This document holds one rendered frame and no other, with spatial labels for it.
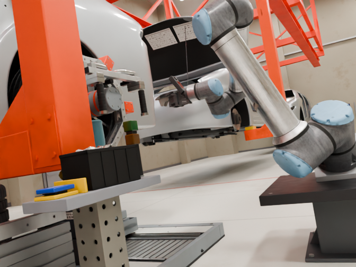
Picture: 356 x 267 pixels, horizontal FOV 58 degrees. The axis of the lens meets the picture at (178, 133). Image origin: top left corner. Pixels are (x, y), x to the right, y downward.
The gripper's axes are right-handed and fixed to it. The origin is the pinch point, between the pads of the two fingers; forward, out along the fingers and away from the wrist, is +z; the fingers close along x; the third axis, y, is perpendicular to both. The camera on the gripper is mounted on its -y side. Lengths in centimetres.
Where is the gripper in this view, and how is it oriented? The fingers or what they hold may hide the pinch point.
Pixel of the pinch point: (157, 98)
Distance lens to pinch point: 180.1
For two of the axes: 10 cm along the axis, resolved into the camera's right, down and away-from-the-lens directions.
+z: -8.6, 1.7, 4.8
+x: 4.8, -0.3, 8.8
